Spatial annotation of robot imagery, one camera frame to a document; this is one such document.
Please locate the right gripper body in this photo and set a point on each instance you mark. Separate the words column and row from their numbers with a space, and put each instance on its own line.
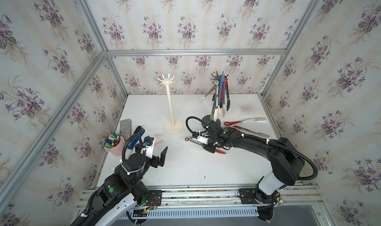
column 212, row 143

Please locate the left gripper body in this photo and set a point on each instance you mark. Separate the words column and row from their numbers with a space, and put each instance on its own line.
column 153, row 162

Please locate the black steel tongs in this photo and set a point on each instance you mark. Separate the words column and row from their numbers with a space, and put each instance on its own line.
column 228, row 97

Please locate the cream utensil rack stand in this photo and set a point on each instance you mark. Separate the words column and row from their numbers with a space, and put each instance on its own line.
column 173, row 125

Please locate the cream steel tongs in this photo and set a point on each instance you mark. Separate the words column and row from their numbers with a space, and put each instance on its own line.
column 213, row 88

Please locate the red handled steel tongs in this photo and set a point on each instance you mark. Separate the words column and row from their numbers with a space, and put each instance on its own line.
column 224, row 92

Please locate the dark grey utensil rack stand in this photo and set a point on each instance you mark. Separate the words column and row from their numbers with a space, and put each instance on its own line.
column 208, row 118

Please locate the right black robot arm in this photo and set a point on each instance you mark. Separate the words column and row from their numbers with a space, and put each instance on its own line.
column 287, row 164

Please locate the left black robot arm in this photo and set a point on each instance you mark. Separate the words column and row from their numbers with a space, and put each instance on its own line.
column 123, row 189

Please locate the white tipped tongs at right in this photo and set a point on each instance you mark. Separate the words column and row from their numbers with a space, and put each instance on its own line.
column 260, row 119

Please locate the pink cup of pens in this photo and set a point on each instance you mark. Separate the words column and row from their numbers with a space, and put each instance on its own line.
column 113, row 143

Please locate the grey whiteboard eraser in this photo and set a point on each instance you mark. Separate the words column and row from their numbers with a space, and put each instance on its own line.
column 126, row 128

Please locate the red handled tongs at right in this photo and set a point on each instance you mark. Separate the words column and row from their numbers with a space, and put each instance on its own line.
column 247, row 128

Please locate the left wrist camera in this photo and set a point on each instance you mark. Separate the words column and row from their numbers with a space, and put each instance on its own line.
column 148, row 146

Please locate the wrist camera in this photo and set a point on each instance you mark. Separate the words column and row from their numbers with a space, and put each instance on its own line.
column 201, row 137
column 148, row 146

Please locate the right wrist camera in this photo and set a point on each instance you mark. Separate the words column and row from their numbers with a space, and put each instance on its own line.
column 201, row 137

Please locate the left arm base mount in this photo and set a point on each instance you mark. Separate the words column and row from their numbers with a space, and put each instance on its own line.
column 145, row 205

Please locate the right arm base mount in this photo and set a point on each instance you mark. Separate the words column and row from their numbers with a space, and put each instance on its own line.
column 267, row 202

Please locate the aluminium front rail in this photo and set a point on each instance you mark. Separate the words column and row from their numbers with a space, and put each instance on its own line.
column 228, row 195

